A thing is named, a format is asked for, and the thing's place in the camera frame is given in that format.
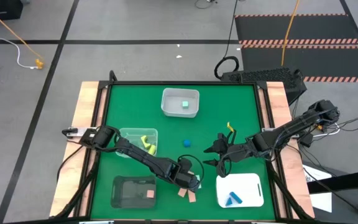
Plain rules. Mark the blue triangle block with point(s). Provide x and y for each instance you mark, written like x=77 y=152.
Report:
x=228 y=202

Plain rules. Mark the light green cylinder block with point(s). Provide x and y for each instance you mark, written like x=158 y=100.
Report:
x=152 y=150

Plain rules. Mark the pink block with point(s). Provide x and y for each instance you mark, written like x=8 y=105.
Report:
x=192 y=196
x=150 y=193

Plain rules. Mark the smoky dark transparent bin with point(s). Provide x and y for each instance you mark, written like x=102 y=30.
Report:
x=123 y=189

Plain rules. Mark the black stand bar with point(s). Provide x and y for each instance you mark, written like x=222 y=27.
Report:
x=346 y=182

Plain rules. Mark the black perforated computer case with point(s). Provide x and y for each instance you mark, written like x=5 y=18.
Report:
x=259 y=76

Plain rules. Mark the small blue block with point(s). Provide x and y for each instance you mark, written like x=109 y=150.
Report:
x=187 y=143

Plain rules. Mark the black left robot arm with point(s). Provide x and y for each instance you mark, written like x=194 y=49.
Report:
x=141 y=157

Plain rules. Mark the light teal cube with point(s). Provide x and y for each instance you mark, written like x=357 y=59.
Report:
x=185 y=104

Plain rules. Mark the light green arch block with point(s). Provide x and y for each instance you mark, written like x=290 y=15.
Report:
x=145 y=141

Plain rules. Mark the large white plastic bin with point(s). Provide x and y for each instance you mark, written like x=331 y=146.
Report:
x=244 y=186

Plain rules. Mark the black hazard-striped floor mat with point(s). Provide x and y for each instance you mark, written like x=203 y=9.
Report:
x=306 y=28

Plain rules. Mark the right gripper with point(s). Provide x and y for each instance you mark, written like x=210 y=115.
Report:
x=235 y=151

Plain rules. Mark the black table frame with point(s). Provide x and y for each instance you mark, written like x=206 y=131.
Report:
x=182 y=82

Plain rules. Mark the white paper sheet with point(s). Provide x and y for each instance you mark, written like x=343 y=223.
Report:
x=322 y=202

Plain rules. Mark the green table mat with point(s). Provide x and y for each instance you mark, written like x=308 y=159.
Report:
x=166 y=133

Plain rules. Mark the black power adapter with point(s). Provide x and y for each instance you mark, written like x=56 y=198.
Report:
x=306 y=140

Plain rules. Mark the clear transparent plastic bin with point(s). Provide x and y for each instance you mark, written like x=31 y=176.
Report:
x=126 y=137

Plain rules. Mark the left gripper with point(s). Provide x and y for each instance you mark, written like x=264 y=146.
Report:
x=186 y=179

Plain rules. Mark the long blue block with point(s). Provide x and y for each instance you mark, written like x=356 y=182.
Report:
x=235 y=197

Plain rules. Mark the small white plastic bin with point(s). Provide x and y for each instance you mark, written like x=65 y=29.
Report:
x=172 y=105

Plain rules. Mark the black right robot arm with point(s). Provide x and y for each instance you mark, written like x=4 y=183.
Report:
x=291 y=127

